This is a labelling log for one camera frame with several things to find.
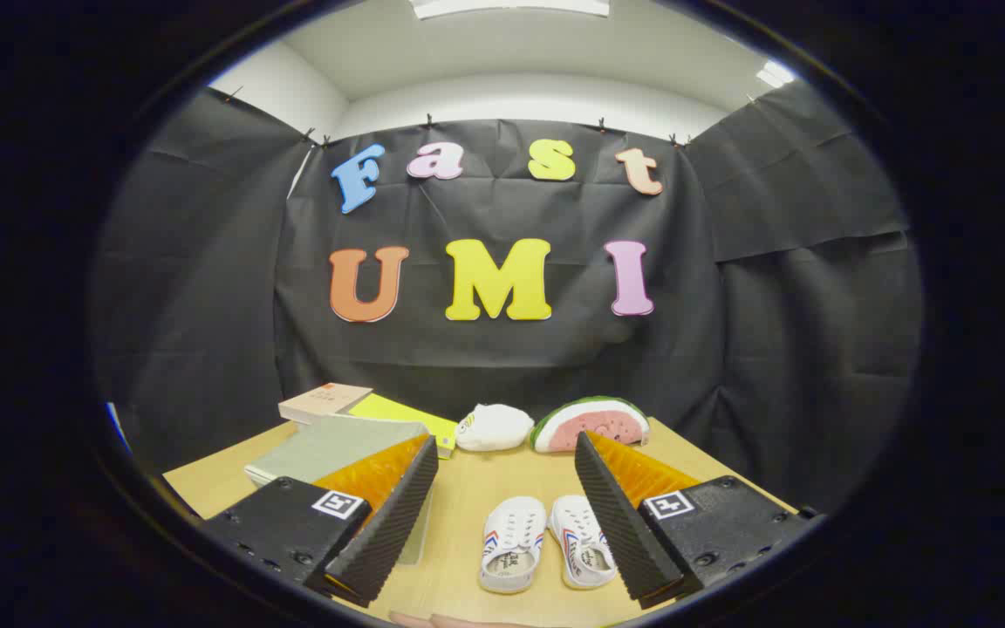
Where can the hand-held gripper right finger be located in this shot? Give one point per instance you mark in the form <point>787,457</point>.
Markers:
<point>611,523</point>

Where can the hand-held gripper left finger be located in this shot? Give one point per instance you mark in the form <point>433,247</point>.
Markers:
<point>385,532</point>

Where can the white canvas shoe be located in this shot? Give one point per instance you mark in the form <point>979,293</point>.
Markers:
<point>579,541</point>
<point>511,545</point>

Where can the grey-green fabric storage box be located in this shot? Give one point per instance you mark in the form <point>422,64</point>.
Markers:
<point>328,445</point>

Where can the watermelon slice plush toy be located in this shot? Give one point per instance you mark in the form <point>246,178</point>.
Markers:
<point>594,423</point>

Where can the yellow book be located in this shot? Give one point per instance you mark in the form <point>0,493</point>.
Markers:
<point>406,416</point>

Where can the beige book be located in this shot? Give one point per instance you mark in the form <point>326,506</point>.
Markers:
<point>324,401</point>

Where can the white plush toy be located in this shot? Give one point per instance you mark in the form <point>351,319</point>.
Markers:
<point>494,427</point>

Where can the black backdrop cloth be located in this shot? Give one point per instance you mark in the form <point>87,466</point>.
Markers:
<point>502,358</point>

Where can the ceiling light panel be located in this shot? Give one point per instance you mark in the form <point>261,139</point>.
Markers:
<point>511,7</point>

